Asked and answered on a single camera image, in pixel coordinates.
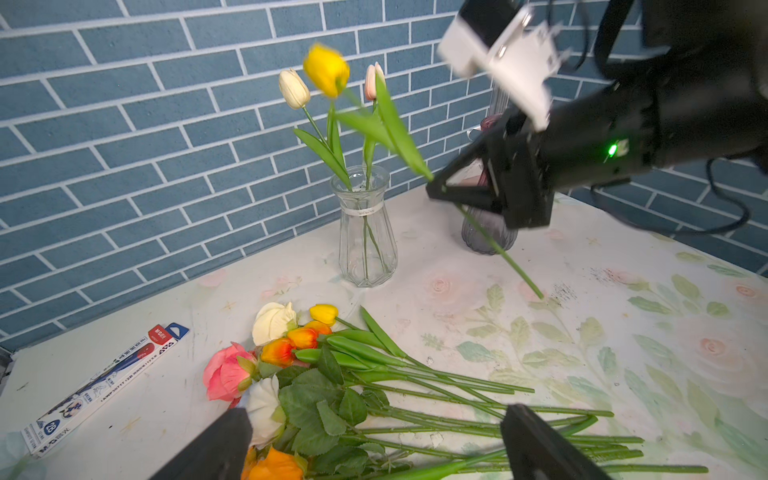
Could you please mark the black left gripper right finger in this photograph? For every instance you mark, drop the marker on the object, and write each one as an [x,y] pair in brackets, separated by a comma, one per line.
[537,451]

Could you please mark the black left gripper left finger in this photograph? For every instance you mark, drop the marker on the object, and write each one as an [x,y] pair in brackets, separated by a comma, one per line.
[218,453]

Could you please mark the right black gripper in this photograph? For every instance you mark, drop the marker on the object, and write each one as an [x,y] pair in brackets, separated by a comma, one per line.
[596,140]

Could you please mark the yellow tulip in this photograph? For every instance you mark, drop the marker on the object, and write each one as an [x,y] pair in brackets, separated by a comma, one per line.
[328,315]
[329,72]

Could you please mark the pale pink tulip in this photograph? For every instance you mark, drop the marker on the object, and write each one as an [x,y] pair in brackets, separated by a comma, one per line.
[369,150]

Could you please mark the white tulip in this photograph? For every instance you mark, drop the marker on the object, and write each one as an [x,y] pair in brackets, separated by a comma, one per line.
[296,94]

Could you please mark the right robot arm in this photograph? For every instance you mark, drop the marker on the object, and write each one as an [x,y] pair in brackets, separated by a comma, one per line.
[703,97]

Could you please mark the white rose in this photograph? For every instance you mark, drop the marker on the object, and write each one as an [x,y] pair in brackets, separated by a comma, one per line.
[262,404]

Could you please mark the pink rose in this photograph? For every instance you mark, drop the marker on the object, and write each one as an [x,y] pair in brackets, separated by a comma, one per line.
[229,373]

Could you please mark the cream rose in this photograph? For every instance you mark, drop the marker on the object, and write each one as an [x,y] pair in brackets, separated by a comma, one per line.
[272,322]

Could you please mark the clear glass vase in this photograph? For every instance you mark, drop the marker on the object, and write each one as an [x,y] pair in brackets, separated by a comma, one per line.
[354,205]

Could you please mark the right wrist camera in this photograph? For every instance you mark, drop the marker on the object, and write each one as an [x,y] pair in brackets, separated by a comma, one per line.
[500,39]

